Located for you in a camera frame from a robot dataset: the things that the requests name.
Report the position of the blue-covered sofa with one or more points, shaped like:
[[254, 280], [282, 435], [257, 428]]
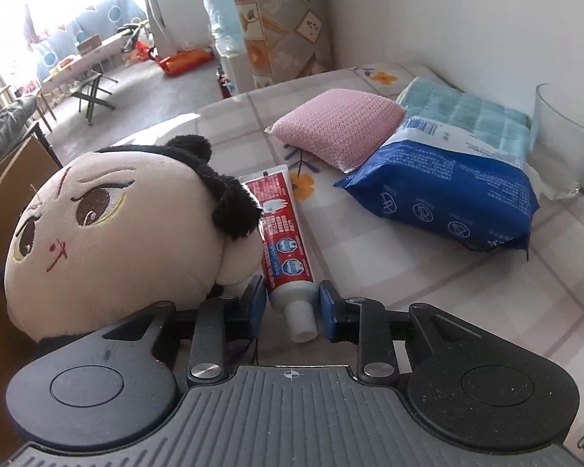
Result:
[[92, 24]]

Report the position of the clear glass cup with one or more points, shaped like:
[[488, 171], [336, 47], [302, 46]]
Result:
[[564, 146]]

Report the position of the cardboard box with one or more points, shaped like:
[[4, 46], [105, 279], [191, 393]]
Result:
[[9, 175]]

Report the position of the plush doll head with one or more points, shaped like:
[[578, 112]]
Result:
[[121, 233]]

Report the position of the teal folded towel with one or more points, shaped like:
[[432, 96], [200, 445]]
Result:
[[467, 112]]

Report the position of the small red bag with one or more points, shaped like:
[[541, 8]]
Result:
[[142, 51]]

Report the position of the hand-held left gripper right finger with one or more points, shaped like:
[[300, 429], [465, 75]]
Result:
[[328, 309]]

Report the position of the pink sponge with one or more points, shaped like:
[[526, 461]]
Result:
[[338, 124]]

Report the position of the folding table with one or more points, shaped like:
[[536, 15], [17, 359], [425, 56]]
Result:
[[85, 78]]

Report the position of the wooden stool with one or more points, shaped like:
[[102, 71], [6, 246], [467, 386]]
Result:
[[4, 95]]

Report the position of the blue wet wipes packet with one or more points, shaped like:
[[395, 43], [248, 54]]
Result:
[[443, 189]]

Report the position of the red plastic bag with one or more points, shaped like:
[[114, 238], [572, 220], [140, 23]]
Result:
[[185, 61]]

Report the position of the blue plastic-wrapped bundle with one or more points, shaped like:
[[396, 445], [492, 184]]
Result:
[[221, 5]]

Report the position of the red white toothpaste tube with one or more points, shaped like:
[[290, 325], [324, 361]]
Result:
[[284, 233]]

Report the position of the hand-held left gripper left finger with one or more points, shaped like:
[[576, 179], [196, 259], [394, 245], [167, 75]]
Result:
[[257, 299]]

